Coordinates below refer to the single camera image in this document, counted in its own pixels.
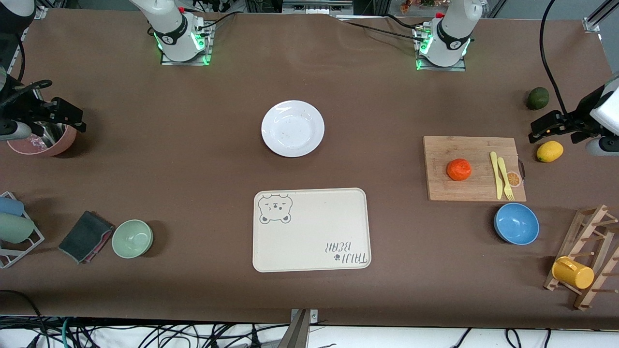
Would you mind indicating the orange fruit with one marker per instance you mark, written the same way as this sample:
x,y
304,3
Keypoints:
x,y
459,169

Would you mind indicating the wooden peg cup rack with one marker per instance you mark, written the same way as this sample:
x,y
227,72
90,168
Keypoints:
x,y
595,227

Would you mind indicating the pink bowl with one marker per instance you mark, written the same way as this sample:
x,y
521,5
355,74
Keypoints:
x,y
60,145

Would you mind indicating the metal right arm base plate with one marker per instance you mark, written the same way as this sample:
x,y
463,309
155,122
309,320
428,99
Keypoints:
x,y
207,48

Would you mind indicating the bamboo cutting board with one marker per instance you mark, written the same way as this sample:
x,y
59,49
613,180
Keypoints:
x,y
454,150

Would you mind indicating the pale green bowl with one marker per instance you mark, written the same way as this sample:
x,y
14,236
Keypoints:
x,y
132,239

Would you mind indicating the metal scoop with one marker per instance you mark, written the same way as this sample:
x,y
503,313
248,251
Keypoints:
x,y
47,137

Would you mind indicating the grey power strip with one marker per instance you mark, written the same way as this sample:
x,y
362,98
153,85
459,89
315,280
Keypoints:
x,y
316,7

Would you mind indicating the white round plate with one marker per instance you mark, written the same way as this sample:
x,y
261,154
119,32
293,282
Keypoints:
x,y
292,128

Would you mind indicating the pale blue cup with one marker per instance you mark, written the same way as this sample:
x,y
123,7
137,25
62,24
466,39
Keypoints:
x,y
10,206

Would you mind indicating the yellow lemon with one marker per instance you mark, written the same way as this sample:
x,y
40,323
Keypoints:
x,y
550,151

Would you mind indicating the yellow mug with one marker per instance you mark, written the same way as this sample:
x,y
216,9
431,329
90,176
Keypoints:
x,y
575,274

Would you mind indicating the orange slice decoration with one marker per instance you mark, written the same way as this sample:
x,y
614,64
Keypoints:
x,y
515,180

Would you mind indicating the blue bowl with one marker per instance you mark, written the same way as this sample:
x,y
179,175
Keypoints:
x,y
516,224

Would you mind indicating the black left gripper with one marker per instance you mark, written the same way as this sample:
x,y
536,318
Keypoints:
x,y
579,117

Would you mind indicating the yellow plastic fork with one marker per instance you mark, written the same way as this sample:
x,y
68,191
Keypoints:
x,y
503,172

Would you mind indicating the dark green avocado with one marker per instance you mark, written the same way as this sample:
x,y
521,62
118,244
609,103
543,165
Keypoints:
x,y
537,98

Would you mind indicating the pale green cup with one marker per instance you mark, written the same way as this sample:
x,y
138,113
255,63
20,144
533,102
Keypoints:
x,y
14,228

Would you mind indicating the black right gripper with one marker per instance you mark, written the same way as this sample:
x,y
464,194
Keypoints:
x,y
23,110

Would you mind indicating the dark grey folded cloth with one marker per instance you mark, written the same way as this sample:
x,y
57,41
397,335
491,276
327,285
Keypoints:
x,y
84,237

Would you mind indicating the cream tray with bear print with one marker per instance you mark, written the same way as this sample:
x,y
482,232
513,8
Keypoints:
x,y
309,232

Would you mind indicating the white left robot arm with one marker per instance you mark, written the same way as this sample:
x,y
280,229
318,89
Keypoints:
x,y
452,29

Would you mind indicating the yellow plastic knife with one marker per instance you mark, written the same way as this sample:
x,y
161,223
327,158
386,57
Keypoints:
x,y
496,175

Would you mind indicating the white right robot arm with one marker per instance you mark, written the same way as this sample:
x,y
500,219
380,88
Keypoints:
x,y
169,29

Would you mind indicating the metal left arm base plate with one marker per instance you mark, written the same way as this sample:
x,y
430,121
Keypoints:
x,y
440,69

